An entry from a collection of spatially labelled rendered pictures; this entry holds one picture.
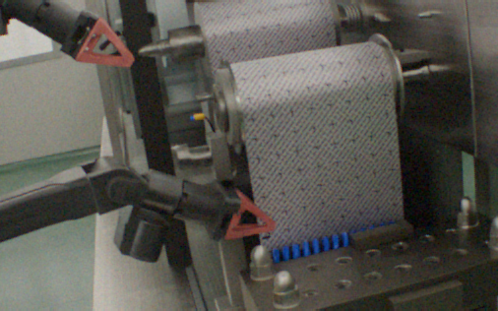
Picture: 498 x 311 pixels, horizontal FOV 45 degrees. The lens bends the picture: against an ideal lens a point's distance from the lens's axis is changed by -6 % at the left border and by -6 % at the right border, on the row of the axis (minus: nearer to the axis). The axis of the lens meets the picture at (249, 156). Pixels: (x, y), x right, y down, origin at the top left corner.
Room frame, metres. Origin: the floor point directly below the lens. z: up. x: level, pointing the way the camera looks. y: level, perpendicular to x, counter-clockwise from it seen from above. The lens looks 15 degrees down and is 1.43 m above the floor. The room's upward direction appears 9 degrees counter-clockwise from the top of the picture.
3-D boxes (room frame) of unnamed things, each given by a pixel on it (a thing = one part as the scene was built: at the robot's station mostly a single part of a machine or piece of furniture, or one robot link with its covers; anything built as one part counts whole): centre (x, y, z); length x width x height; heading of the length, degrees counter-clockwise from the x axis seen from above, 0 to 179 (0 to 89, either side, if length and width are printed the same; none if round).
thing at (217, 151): (0.98, 0.07, 1.05); 0.06 x 0.05 x 0.31; 100
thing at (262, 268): (0.82, 0.01, 1.05); 0.04 x 0.04 x 0.04
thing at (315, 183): (0.91, -0.11, 1.12); 0.23 x 0.01 x 0.18; 100
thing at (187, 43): (1.19, 0.09, 1.33); 0.06 x 0.06 x 0.06; 10
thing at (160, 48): (1.18, 0.14, 1.33); 0.06 x 0.03 x 0.03; 100
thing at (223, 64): (0.95, 0.02, 1.25); 0.15 x 0.01 x 0.15; 10
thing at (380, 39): (0.99, -0.23, 1.25); 0.15 x 0.01 x 0.15; 10
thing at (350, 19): (1.25, -0.23, 1.33); 0.07 x 0.07 x 0.07; 10
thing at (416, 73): (1.00, -0.27, 1.25); 0.07 x 0.04 x 0.04; 100
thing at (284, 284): (0.73, -0.02, 1.05); 0.04 x 0.04 x 0.04
